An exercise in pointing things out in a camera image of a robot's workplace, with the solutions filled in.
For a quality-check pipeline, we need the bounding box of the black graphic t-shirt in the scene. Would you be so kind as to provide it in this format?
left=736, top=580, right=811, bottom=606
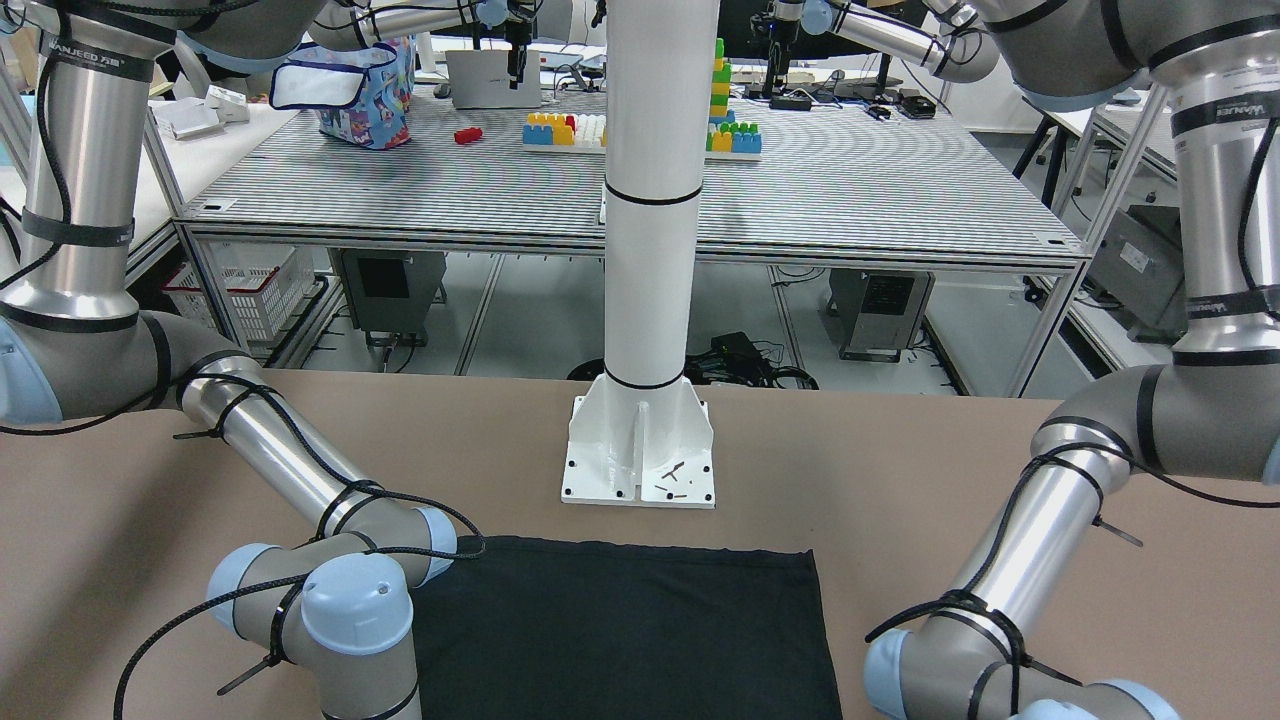
left=413, top=536, right=842, bottom=719

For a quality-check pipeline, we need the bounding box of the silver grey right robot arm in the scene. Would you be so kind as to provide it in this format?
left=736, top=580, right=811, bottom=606
left=3, top=1, right=457, bottom=719

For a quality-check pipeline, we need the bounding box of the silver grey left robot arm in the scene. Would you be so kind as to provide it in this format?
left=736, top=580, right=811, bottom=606
left=864, top=1, right=1279, bottom=719

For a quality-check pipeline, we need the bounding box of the grey control box under table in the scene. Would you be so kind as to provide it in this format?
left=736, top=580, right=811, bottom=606
left=826, top=268, right=934, bottom=363

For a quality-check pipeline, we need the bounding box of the colourful toy block set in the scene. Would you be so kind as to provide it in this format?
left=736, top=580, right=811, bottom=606
left=520, top=26, right=765, bottom=164

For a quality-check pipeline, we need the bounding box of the grey computer case under table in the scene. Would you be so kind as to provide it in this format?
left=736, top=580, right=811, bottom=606
left=328, top=249, right=447, bottom=347

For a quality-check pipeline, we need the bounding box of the striped metal background table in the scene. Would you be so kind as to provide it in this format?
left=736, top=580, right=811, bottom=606
left=182, top=88, right=1091, bottom=398

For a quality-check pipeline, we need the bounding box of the red toy block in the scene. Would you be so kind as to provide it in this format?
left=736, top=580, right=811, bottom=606
left=453, top=126, right=484, bottom=145

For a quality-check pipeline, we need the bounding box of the white laptop box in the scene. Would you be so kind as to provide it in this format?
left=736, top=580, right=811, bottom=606
left=445, top=49, right=543, bottom=110

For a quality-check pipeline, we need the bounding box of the colourful patterned bag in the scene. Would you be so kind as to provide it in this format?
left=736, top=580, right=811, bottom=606
left=269, top=37, right=416, bottom=150

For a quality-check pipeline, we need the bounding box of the white plastic basket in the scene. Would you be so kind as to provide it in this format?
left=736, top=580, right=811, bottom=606
left=163, top=243, right=314, bottom=343

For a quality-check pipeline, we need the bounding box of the white camera pole with base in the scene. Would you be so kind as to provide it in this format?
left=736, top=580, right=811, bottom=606
left=561, top=1, right=719, bottom=509

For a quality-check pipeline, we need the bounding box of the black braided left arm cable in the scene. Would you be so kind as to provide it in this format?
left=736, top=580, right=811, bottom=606
left=864, top=129, right=1280, bottom=720

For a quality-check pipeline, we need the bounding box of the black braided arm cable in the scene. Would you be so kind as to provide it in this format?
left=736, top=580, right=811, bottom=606
left=864, top=129, right=1280, bottom=720
left=0, top=60, right=486, bottom=720

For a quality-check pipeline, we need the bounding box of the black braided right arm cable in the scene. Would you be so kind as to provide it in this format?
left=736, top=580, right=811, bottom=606
left=0, top=60, right=486, bottom=720

